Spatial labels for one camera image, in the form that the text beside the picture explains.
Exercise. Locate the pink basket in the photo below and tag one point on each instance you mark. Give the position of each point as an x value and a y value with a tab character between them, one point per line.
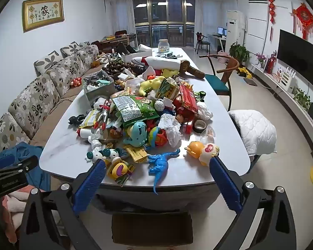
222	56

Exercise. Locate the dark wooden table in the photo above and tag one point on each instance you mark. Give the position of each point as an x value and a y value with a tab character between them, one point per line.
114	41

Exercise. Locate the white quilt covered stool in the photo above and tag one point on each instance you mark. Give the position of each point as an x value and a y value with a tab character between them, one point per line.
253	132

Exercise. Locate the blue cloth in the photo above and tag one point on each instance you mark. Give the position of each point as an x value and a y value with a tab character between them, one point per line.
18	152

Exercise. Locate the pink cloth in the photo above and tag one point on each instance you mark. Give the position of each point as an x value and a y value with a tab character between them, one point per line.
14	203

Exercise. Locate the black toy figure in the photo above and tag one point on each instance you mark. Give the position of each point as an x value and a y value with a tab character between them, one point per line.
77	120

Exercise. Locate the white and red plush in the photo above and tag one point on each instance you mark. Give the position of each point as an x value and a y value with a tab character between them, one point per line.
159	62

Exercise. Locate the orange and pink chick toy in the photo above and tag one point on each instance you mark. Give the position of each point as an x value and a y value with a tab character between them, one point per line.
203	152

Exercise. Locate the green snack bag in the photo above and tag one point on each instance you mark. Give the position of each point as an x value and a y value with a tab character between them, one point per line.
135	109

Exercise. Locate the orange and blue ball toy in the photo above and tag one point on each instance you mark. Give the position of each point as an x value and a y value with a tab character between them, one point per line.
157	136

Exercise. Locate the black television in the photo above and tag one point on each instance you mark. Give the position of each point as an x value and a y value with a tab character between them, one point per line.
300	57

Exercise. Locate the crumpled white plastic bag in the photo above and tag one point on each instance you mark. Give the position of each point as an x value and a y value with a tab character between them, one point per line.
170	130

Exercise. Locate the yellow and pink round toy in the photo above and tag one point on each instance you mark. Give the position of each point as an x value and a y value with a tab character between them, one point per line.
120	169

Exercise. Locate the large window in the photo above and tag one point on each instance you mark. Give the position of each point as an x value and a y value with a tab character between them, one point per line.
163	18

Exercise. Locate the grey box of small items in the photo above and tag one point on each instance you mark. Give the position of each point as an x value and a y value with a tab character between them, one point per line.
97	86

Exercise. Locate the pink flower potted plant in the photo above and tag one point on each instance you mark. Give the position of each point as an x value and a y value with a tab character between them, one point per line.
260	58

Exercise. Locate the yellow toy truck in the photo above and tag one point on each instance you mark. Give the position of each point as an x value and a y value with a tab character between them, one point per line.
244	73

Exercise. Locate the small brown plush toy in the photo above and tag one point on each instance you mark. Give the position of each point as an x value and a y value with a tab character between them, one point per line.
95	63

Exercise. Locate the small green potted plant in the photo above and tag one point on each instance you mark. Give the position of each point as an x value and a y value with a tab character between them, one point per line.
302	97

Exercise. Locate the white and green mouse toy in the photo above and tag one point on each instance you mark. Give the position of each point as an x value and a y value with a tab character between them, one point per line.
110	155

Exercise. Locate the green wheeled toy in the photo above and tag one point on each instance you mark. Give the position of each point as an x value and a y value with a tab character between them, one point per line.
200	95

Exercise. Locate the yellow plush toy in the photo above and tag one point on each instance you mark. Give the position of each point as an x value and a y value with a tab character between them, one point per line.
148	84

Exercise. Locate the large green potted plant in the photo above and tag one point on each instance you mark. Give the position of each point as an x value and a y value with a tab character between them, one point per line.
238	52

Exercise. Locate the white router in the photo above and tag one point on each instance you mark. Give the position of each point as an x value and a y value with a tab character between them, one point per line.
288	78

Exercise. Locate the large red knot decoration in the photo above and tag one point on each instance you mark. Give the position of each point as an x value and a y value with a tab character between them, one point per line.
304	18

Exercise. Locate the white desk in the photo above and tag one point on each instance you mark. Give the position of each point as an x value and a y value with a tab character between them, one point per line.
219	38

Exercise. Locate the red fire extinguisher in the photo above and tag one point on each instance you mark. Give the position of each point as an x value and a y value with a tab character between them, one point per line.
271	63

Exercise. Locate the wooden chair with teal seat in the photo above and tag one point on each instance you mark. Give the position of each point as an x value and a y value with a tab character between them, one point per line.
219	82

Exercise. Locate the clear plastic bag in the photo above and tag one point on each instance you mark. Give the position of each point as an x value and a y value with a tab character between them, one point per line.
204	110

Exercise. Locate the gold framed picture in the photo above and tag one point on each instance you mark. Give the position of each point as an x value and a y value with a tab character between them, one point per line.
43	14

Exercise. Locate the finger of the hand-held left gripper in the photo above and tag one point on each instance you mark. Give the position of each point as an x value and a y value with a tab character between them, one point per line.
18	164

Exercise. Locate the yellow and green carton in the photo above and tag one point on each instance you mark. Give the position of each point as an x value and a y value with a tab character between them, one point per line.
167	88

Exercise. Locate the computer monitor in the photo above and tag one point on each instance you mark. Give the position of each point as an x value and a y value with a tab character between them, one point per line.
220	31

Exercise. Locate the white curtain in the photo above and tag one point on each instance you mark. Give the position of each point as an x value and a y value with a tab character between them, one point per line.
118	13
208	18

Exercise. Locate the yellow flat packet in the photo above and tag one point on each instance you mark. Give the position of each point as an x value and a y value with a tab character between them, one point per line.
137	155

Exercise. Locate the floral cushion sofa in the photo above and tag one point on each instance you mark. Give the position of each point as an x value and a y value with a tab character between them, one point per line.
36	101

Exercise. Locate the blue dinosaur toy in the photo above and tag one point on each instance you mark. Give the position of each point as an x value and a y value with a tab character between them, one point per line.
159	162

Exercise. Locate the red snack packet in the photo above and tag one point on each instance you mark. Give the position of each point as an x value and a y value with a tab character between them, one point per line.
186	97

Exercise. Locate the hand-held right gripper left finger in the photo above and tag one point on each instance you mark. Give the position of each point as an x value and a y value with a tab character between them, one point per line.
90	185

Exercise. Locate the teal whale toy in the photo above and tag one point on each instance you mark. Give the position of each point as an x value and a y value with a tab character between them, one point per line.
135	135

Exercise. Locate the pile of dark brown balls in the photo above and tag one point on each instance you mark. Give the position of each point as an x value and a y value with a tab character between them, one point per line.
120	69

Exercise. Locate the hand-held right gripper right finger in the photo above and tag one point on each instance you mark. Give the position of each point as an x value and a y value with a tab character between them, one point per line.
225	185

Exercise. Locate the black tape roll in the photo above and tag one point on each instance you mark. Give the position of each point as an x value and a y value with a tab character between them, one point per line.
199	127

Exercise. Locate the white jar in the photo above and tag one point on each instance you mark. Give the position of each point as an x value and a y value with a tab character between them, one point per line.
164	46

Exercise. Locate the white standing air conditioner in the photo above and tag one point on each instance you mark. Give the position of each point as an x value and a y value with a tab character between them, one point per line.
233	28

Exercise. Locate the black chair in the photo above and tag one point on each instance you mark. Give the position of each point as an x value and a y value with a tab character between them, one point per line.
200	41

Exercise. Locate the white television cabinet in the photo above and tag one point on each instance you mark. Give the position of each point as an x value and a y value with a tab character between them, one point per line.
281	91

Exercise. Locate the small red hanging decoration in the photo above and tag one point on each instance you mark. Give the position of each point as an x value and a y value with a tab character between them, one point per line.
271	7

